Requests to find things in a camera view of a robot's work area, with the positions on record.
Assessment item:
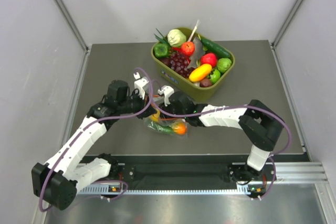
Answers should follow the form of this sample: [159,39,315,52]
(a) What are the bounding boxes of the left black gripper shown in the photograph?
[118,89,157,119]

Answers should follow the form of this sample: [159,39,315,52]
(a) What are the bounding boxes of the clear zip top bag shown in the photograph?
[144,108,188,137]

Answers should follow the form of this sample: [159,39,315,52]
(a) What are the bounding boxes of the red fake tomato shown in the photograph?
[181,41,195,57]

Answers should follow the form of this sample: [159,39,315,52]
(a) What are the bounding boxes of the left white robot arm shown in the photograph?
[31,77,155,212]

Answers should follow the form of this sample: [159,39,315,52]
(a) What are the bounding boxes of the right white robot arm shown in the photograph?
[158,89,284,183]

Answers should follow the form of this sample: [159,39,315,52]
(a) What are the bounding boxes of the yellow fake lemon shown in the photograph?
[150,111,160,123]

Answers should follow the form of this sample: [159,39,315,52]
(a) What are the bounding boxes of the orange green fake mango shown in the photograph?
[172,122,187,135]

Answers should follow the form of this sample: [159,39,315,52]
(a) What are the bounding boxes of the green fake cucumber in bag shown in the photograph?
[148,122,173,134]

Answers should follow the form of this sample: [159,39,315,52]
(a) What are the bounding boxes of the dark purple fake plum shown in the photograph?
[199,78,213,88]

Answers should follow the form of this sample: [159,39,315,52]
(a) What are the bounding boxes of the purple fake grapes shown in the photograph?
[168,52,195,78]

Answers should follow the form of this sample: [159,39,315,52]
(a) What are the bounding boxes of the yellow orange fake mango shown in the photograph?
[189,63,212,82]

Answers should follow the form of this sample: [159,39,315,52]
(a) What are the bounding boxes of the bright green fake pepper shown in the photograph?
[207,69,221,84]

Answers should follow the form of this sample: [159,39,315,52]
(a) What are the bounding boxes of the green fake bell pepper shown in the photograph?
[154,44,170,59]

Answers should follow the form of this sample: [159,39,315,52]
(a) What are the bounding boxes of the red fake chili pepper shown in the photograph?
[172,47,182,53]

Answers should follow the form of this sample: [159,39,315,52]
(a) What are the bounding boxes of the red fake apple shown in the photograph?
[200,52,217,68]

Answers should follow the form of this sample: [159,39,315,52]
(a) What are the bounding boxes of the grey fake fish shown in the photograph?
[187,37,205,69]

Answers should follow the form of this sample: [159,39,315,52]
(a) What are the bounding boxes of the light green fake fruit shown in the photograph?
[216,58,232,74]

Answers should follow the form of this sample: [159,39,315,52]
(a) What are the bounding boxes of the fake green onion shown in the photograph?
[154,29,171,47]

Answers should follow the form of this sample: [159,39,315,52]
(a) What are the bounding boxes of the pale green fake cabbage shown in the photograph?
[167,29,187,48]

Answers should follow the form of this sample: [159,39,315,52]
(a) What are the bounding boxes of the dark green fake cucumber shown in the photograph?
[201,37,231,58]

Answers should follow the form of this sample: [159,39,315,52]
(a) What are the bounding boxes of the olive green plastic bin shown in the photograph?
[151,33,235,102]

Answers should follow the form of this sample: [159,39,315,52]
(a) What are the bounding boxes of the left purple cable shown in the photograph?
[38,68,154,213]

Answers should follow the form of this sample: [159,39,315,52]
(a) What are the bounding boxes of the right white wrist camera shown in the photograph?
[157,86,174,106]

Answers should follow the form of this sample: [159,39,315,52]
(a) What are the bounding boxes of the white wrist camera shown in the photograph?
[157,86,174,106]
[133,72,149,100]

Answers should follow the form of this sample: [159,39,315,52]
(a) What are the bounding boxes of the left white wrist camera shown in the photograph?
[133,72,149,100]

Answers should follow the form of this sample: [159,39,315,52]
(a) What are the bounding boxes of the grey slotted cable duct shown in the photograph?
[76,183,266,196]

